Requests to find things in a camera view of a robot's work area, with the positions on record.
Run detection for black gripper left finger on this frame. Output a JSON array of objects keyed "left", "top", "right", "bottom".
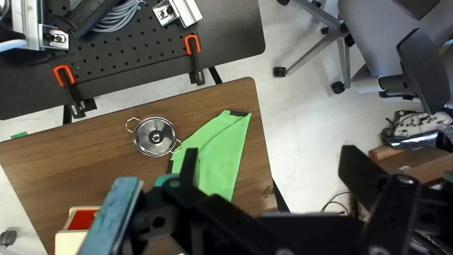
[{"left": 77, "top": 147, "right": 210, "bottom": 255}]

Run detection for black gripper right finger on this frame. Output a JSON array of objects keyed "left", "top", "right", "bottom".
[{"left": 339, "top": 144, "right": 422, "bottom": 255}]

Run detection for wooden box with red drawer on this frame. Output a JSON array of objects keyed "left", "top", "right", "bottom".
[{"left": 54, "top": 204, "right": 104, "bottom": 255}]

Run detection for brown cardboard box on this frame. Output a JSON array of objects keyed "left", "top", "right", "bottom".
[{"left": 367, "top": 143, "right": 453, "bottom": 188}]

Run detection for steel pot with lid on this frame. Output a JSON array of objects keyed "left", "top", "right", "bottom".
[{"left": 125, "top": 115, "right": 184, "bottom": 159}]

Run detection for grey round object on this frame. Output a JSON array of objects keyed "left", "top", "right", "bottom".
[{"left": 0, "top": 225, "right": 20, "bottom": 249}]

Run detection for green cloth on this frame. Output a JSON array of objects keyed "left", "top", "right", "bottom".
[{"left": 167, "top": 109, "right": 254, "bottom": 204}]

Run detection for black perforated board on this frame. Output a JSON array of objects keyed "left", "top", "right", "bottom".
[{"left": 0, "top": 0, "right": 266, "bottom": 120}]

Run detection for grey office chair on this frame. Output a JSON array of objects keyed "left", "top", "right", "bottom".
[{"left": 272, "top": 0, "right": 453, "bottom": 115}]

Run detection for short aluminium extrusion piece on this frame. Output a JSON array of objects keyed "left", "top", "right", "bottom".
[{"left": 152, "top": 0, "right": 204, "bottom": 28}]

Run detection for thin floor cable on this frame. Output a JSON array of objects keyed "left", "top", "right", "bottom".
[{"left": 320, "top": 190, "right": 353, "bottom": 217}]

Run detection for pile of cables and electronics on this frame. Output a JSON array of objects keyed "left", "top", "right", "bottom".
[{"left": 381, "top": 109, "right": 453, "bottom": 150}]

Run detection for orange handled black clamp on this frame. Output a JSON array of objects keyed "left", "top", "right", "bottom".
[
  {"left": 53, "top": 64, "right": 98, "bottom": 119},
  {"left": 183, "top": 33, "right": 207, "bottom": 88}
]

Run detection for grey cable bundle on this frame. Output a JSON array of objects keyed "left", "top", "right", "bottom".
[{"left": 89, "top": 0, "right": 147, "bottom": 34}]

